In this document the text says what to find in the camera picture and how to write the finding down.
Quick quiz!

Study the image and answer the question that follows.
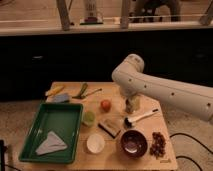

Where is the red orange apple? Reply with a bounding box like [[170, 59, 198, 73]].
[[101, 99, 111, 112]]

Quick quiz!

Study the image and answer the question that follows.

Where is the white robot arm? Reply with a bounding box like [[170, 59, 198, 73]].
[[112, 54, 213, 125]]

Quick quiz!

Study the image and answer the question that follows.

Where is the green cup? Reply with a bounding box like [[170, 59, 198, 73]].
[[82, 111, 95, 127]]

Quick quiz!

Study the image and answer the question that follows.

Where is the white paper cup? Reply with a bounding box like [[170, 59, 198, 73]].
[[86, 133, 105, 154]]

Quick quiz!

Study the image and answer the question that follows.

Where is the dark purple bowl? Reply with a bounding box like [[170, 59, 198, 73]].
[[120, 130, 148, 158]]

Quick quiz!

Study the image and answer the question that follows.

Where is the wooden table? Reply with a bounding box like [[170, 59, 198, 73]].
[[45, 81, 179, 171]]

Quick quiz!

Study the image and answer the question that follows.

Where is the bunch of dark grapes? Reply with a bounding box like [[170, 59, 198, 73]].
[[149, 132, 166, 158]]

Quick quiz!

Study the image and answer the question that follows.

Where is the green pepper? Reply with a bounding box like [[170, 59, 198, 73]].
[[72, 83, 88, 99]]

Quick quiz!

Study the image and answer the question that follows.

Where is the blue grey sponge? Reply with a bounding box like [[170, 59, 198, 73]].
[[52, 93, 69, 103]]

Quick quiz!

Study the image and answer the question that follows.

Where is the green plastic tray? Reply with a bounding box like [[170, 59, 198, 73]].
[[19, 103, 83, 164]]

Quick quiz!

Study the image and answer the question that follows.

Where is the grey folded cloth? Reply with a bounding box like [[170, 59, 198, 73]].
[[36, 131, 67, 155]]

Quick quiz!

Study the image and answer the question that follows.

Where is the white handled brush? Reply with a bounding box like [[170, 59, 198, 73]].
[[124, 109, 158, 128]]

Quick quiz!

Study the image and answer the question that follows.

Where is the black cable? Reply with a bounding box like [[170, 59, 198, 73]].
[[169, 132, 213, 171]]

